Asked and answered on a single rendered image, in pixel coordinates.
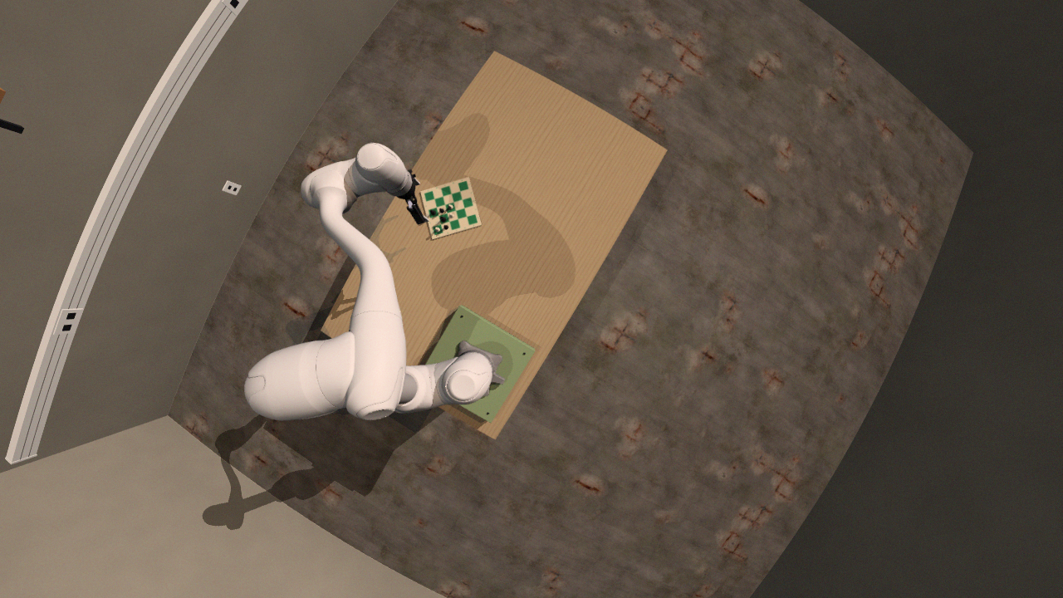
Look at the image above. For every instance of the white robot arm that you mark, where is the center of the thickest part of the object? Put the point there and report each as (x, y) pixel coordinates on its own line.
(364, 368)

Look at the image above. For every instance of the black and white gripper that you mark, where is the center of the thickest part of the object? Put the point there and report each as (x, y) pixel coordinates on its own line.
(412, 204)

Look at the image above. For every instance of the green and cream chessboard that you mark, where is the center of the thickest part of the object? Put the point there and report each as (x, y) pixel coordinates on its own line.
(458, 193)

